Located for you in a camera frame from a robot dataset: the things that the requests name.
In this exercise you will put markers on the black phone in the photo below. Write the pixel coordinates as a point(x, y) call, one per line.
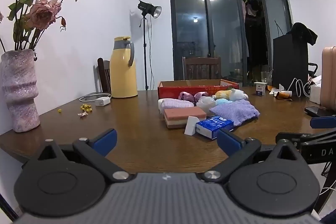
point(315, 111)

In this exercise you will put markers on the white power adapter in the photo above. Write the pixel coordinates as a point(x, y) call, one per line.
point(102, 101)

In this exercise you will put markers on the pink speckled ceramic vase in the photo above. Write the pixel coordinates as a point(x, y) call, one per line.
point(19, 90)

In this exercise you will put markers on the black paper bag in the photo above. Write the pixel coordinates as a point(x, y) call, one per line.
point(290, 61)

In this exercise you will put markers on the orange foil wrapper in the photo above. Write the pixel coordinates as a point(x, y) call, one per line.
point(283, 95)

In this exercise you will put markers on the black garment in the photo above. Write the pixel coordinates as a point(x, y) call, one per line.
point(303, 33)

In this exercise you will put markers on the translucent white squishy toy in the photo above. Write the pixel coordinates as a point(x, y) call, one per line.
point(206, 102)

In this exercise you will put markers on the pink layered sponge block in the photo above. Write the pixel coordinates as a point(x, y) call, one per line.
point(183, 115)

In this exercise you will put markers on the hanging clothes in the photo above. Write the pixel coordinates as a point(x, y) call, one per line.
point(250, 7)

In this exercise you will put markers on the pink suitcase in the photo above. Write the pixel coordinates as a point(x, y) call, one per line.
point(329, 77)

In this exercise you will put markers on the dark wooden chair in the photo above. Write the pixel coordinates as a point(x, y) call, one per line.
point(103, 74)

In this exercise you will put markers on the yellow and white plush toy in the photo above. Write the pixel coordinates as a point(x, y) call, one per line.
point(231, 94)

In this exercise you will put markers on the purple knit pouch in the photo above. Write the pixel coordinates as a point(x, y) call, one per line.
point(235, 111)

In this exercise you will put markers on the dried pink rose bouquet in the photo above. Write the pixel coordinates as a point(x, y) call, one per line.
point(42, 11)

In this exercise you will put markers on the black studio light on stand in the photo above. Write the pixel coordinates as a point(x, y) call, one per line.
point(147, 8)

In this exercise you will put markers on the fallen pink petal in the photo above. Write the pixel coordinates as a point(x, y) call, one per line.
point(83, 114)

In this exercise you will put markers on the yellow thermos jug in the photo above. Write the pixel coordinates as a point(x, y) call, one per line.
point(122, 71)

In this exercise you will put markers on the slatted wooden chair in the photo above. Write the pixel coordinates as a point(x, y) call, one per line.
point(201, 67)

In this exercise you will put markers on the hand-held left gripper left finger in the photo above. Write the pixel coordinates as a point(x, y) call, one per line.
point(106, 141)

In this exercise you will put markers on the scattered yellow petals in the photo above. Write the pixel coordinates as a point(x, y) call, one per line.
point(86, 107)

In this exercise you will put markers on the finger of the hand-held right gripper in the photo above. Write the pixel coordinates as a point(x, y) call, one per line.
point(321, 122)
point(287, 137)

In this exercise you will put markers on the red cardboard box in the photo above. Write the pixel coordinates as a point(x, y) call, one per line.
point(189, 90)

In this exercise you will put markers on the white wedge sponge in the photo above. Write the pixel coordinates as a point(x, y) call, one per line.
point(191, 126)

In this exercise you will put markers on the blue tissue packet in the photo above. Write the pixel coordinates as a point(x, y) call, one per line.
point(214, 125)

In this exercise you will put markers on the clear glass beaker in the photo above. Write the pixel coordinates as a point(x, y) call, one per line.
point(265, 77)

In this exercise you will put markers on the crumpled white paper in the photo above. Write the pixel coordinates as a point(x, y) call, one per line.
point(273, 88)

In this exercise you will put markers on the dark framed sliding glass door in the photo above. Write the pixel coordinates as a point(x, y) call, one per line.
point(189, 29)

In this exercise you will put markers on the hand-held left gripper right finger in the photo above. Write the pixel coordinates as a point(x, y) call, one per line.
point(228, 141)

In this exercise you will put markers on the small white milk carton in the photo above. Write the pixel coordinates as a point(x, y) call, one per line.
point(260, 88)

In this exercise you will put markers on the light blue plush toy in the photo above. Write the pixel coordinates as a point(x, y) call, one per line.
point(223, 102)

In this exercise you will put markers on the white box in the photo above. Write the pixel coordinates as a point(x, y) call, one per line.
point(315, 92)

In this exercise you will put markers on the pale lavender towel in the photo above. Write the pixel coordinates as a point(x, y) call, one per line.
point(173, 103)

